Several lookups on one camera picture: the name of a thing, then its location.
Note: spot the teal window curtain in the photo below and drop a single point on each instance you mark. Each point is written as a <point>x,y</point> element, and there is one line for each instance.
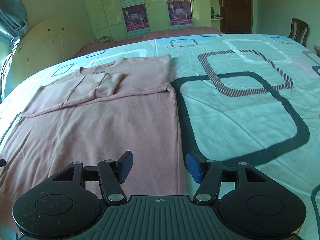
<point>13,28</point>

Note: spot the light blue patterned bedsheet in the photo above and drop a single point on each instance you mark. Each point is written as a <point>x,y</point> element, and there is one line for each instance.
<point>252,98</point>

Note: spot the cream wooden headboard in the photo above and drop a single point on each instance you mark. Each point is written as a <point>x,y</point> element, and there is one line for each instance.
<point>50,42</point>

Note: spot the wooden bed footboard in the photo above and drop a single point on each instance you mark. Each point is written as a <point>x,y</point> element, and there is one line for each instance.
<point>317,50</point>

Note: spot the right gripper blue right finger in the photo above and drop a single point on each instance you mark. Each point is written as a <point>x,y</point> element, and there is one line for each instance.
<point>206,173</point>

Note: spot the lower right wardrobe poster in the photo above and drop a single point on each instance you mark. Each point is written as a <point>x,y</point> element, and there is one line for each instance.
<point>180,13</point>

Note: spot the dark brown wooden door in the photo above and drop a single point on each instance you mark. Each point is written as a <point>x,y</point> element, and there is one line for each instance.
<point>237,16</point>

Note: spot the dark wooden chair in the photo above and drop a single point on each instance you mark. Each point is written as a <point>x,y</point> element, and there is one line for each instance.
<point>299,31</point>

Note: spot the lower left wardrobe poster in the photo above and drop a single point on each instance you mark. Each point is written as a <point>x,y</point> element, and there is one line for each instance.
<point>135,17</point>

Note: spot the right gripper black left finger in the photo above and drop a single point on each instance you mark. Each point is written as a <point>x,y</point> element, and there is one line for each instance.
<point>112,173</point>

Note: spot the cream corner shelf unit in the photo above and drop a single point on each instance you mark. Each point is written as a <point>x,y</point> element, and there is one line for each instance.
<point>216,17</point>

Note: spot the pink long-sleeve sweatshirt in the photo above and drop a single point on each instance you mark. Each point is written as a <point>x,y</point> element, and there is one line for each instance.
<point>96,114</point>

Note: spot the stack of papers by wardrobe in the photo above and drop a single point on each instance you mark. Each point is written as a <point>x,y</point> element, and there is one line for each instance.
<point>104,39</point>

